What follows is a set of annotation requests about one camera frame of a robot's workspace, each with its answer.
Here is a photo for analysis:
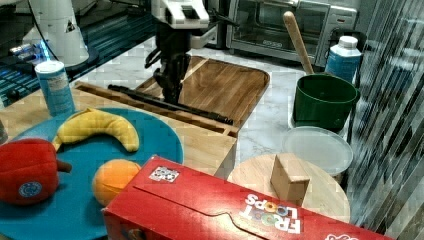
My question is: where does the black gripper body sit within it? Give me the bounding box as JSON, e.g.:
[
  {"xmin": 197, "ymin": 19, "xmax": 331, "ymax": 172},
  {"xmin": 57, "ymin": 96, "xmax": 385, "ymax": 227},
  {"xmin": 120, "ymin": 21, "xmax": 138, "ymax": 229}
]
[{"xmin": 145, "ymin": 21, "xmax": 191, "ymax": 78}]

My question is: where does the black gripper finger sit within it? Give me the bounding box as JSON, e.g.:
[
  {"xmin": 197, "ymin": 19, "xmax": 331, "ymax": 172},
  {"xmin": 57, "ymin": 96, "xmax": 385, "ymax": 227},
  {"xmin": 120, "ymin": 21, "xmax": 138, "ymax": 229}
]
[
  {"xmin": 172, "ymin": 54, "xmax": 191, "ymax": 103},
  {"xmin": 153, "ymin": 66, "xmax": 176, "ymax": 103}
]

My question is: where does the wooden drawer with black handle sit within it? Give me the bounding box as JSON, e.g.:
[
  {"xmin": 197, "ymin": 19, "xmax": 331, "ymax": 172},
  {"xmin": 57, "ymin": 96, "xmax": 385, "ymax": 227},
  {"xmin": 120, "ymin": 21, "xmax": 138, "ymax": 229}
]
[{"xmin": 75, "ymin": 81, "xmax": 238, "ymax": 137}]

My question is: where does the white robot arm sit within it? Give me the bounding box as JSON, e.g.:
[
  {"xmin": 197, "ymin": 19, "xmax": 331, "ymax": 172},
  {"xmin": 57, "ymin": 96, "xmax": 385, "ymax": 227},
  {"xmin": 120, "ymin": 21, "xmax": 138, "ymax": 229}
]
[{"xmin": 1, "ymin": 0, "xmax": 210, "ymax": 104}]

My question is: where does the dark wooden cutting board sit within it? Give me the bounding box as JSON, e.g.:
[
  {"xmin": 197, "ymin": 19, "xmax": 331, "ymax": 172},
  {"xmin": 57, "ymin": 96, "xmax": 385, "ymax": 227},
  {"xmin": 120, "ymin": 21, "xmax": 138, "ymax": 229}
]
[{"xmin": 134, "ymin": 55, "xmax": 271, "ymax": 129}]

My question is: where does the stainless toaster oven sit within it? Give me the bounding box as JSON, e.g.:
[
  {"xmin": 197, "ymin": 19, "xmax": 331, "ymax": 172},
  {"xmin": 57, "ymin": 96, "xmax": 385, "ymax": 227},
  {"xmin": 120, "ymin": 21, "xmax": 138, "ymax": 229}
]
[{"xmin": 225, "ymin": 0, "xmax": 358, "ymax": 68}]

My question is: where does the yellow plush banana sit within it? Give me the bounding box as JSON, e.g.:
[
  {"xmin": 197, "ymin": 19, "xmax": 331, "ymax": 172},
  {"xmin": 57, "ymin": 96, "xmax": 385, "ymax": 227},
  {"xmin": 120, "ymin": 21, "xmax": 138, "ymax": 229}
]
[{"xmin": 52, "ymin": 108, "xmax": 140, "ymax": 152}]

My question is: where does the blue shaker white cap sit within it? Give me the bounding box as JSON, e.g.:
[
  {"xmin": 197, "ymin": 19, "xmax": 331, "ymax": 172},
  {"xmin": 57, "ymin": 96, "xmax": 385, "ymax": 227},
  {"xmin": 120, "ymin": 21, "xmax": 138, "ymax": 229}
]
[{"xmin": 35, "ymin": 60, "xmax": 75, "ymax": 116}]

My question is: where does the orange plush fruit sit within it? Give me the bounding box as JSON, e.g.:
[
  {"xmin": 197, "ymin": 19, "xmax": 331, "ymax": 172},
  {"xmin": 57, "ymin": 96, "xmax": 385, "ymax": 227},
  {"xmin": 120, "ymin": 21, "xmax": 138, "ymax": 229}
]
[{"xmin": 92, "ymin": 159, "xmax": 141, "ymax": 206}]

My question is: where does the red Froot Loops box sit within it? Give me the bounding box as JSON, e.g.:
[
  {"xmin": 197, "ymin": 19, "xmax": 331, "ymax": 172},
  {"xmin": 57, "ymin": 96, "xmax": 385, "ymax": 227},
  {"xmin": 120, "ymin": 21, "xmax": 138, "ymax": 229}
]
[{"xmin": 103, "ymin": 156, "xmax": 393, "ymax": 240}]

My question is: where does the green pot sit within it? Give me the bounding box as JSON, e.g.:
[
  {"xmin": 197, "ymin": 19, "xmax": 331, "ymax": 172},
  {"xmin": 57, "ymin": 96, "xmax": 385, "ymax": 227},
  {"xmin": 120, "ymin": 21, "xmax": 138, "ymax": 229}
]
[{"xmin": 292, "ymin": 74, "xmax": 361, "ymax": 132}]

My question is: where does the blue bottle white cap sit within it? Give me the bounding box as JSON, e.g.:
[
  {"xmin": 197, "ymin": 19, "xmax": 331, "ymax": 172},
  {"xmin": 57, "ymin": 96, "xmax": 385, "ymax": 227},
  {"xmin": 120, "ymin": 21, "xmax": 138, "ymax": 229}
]
[{"xmin": 325, "ymin": 36, "xmax": 362, "ymax": 83}]

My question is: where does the round teal plate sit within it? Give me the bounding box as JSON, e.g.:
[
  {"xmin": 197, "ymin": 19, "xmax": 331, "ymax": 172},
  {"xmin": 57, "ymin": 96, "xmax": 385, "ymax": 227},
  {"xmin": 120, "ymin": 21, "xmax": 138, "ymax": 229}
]
[{"xmin": 0, "ymin": 108, "xmax": 184, "ymax": 240}]

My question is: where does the red plush pepper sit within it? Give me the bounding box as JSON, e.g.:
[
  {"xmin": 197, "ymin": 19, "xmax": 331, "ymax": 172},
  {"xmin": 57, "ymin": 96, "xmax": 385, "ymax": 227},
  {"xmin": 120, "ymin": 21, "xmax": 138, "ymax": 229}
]
[{"xmin": 0, "ymin": 138, "xmax": 72, "ymax": 205}]

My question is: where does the jar with wooden lid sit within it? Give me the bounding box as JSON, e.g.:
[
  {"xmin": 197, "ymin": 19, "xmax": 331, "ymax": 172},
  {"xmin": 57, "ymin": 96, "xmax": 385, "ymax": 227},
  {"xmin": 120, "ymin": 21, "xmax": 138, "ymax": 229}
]
[{"xmin": 227, "ymin": 153, "xmax": 350, "ymax": 223}]

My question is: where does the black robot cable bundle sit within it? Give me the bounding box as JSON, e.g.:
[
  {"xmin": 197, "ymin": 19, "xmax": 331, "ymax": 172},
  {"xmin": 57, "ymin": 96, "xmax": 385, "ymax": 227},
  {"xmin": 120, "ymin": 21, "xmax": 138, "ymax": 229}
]
[{"xmin": 26, "ymin": 0, "xmax": 68, "ymax": 63}]

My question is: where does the wooden spoon handle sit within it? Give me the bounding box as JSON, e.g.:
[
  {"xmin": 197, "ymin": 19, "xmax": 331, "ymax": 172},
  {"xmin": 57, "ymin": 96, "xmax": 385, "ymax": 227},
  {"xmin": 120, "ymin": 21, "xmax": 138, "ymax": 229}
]
[{"xmin": 283, "ymin": 11, "xmax": 314, "ymax": 75}]

